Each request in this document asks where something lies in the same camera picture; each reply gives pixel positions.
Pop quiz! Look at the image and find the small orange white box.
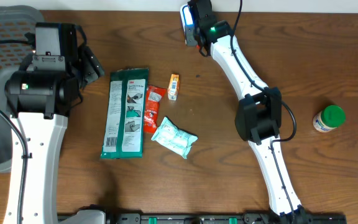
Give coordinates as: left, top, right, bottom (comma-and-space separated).
167, 74, 180, 101

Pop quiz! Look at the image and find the red snack bag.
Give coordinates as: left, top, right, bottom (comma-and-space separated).
143, 85, 167, 134

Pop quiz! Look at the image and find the green 3M wipes pack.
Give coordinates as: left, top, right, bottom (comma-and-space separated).
100, 68, 149, 159

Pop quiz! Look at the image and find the light teal tissue pack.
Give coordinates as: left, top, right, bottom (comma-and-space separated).
151, 117, 198, 159

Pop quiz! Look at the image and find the green lid white jar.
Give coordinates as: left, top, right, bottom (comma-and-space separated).
313, 105, 346, 133

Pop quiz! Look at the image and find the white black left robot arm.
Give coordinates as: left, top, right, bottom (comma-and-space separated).
4, 22, 104, 223

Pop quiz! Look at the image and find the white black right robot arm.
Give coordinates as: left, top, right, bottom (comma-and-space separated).
180, 0, 301, 222

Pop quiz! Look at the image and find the white barcode scanner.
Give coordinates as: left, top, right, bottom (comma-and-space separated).
180, 4, 197, 47

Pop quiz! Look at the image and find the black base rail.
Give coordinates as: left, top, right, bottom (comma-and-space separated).
57, 212, 347, 224

